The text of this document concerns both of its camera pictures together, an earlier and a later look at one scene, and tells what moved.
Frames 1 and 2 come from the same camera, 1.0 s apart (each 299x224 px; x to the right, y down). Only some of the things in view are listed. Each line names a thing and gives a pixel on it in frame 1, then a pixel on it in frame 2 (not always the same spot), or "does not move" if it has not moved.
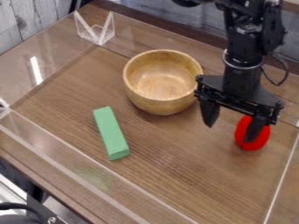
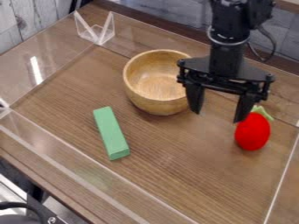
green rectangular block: x=112 y=135 does not move
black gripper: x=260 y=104 -> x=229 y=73
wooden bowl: x=161 y=80 does not move
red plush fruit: x=260 y=142 does not move
